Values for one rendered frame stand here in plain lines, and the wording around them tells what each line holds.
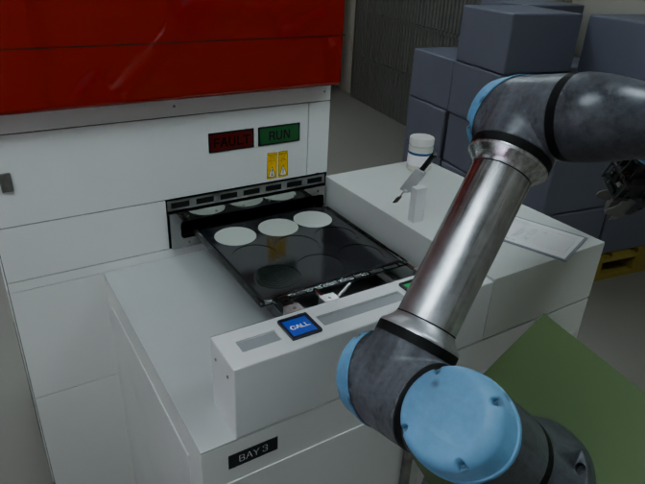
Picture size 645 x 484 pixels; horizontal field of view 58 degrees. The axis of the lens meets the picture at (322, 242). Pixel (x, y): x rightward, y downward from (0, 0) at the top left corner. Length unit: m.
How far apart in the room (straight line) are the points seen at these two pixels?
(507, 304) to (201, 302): 0.65
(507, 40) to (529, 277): 1.92
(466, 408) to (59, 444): 1.27
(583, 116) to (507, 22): 2.28
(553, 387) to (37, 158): 1.05
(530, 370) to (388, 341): 0.25
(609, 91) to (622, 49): 2.36
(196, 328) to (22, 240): 0.43
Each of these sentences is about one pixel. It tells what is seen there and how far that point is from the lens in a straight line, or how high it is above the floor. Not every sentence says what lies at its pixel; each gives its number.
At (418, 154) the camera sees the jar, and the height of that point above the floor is 1.02.
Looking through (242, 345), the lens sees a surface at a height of 0.96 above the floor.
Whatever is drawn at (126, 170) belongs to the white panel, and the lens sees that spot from 1.38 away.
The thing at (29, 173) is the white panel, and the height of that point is 1.09.
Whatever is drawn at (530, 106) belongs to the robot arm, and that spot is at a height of 1.35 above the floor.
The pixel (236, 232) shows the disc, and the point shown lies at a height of 0.90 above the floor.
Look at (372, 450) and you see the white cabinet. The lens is 1.22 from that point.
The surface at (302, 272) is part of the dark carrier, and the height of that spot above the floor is 0.90.
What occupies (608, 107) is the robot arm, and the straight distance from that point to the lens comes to 0.79.
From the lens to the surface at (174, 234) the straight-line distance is 1.46.
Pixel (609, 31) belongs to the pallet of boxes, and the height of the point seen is 1.22.
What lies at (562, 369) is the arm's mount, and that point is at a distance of 0.89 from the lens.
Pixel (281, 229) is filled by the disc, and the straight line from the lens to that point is 1.44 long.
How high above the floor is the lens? 1.53
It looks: 27 degrees down
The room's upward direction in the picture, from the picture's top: 3 degrees clockwise
